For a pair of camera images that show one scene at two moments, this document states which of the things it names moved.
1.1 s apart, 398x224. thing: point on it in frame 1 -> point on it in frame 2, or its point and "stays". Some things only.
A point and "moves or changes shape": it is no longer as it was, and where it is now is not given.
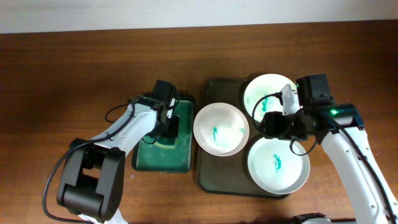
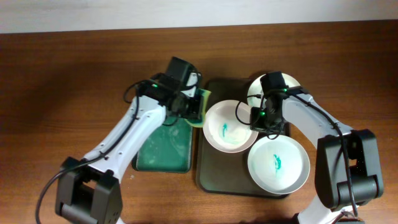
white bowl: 275,168 stays
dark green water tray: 160,153 stays
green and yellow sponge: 167,143 -> 204,94
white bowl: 221,129 moves or changes shape
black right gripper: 273,126 -> 257,125
